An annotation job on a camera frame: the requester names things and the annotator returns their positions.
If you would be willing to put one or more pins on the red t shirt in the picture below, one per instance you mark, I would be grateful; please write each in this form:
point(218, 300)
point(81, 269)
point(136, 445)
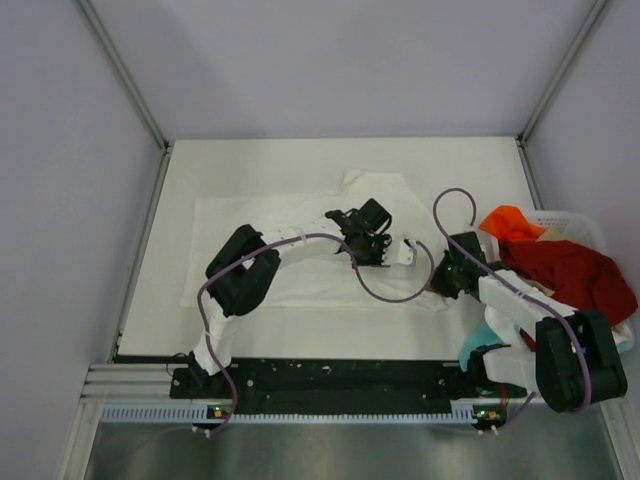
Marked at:
point(578, 276)

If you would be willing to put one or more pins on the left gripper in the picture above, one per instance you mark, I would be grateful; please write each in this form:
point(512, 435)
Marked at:
point(378, 259)

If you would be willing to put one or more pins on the teal t shirt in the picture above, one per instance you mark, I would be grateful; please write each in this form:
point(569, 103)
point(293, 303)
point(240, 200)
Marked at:
point(482, 336)

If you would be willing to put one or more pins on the left aluminium frame post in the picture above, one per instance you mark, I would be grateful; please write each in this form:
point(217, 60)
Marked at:
point(121, 72)

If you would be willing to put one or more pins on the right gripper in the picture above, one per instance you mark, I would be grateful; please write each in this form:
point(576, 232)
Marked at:
point(437, 282)

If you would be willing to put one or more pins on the aluminium front rail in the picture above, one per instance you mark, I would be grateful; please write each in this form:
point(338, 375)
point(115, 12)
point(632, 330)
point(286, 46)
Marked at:
point(120, 382)

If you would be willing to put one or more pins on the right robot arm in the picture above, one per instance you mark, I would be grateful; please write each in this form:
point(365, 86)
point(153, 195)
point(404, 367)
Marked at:
point(567, 356)

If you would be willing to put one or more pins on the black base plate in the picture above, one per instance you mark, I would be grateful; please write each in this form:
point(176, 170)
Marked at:
point(333, 387)

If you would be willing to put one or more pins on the right aluminium frame post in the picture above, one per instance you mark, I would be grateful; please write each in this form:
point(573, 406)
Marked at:
point(594, 18)

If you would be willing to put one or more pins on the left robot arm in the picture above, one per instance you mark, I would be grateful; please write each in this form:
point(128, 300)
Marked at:
point(240, 275)

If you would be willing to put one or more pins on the white laundry basket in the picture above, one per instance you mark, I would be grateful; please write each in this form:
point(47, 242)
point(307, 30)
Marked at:
point(582, 229)

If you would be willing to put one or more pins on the orange t shirt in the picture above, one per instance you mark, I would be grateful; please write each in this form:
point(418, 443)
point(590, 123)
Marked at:
point(507, 223)

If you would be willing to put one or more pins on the white printed t shirt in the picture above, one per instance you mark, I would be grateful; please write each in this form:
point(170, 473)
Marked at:
point(505, 329)

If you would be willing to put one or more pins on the aluminium frame post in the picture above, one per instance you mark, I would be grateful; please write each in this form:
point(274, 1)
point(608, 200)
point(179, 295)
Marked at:
point(121, 72)
point(594, 18)

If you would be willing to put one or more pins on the grey slotted cable duct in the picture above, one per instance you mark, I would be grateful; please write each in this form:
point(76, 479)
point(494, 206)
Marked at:
point(462, 412)

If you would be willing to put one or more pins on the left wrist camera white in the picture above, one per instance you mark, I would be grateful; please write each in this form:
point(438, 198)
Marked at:
point(401, 252)

